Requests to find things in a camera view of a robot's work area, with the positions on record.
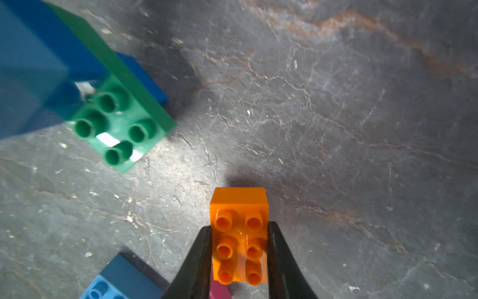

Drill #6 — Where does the pink lego brick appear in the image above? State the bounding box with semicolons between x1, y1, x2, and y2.
209;270;232;299

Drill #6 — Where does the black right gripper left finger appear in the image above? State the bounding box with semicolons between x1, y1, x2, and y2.
162;225;212;299

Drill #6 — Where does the light blue lego brick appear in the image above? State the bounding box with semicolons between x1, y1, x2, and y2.
80;254;164;299

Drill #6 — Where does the dark blue lego brick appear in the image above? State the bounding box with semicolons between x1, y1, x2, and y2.
1;1;167;139

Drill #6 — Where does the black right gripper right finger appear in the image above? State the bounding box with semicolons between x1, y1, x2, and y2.
267;221;318;299

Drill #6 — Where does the green lego brick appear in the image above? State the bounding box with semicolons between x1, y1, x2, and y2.
49;4;176;173

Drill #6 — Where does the orange lego brick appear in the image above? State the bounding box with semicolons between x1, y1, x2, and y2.
209;187;269;286

